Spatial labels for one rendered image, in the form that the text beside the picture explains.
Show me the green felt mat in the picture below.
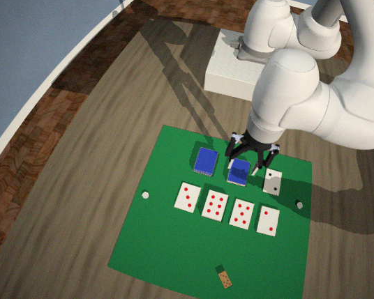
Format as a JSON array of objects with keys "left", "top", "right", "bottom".
[{"left": 108, "top": 125, "right": 312, "bottom": 299}]

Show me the blue card stack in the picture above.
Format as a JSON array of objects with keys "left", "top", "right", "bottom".
[{"left": 194, "top": 147, "right": 218, "bottom": 174}]

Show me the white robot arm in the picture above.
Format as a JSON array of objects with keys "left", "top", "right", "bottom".
[{"left": 230, "top": 0, "right": 374, "bottom": 150}]

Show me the grey card with black dots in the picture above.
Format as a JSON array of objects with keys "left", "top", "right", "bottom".
[{"left": 263, "top": 169, "right": 282, "bottom": 196}]

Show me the white playing card with red pips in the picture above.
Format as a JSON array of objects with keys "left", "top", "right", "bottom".
[
  {"left": 256, "top": 206, "right": 280, "bottom": 237},
  {"left": 229, "top": 199, "right": 254, "bottom": 230},
  {"left": 202, "top": 190, "right": 228, "bottom": 221},
  {"left": 174, "top": 183, "right": 201, "bottom": 213}
]

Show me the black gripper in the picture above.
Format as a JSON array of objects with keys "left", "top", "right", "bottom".
[{"left": 225, "top": 129, "right": 280, "bottom": 176}]

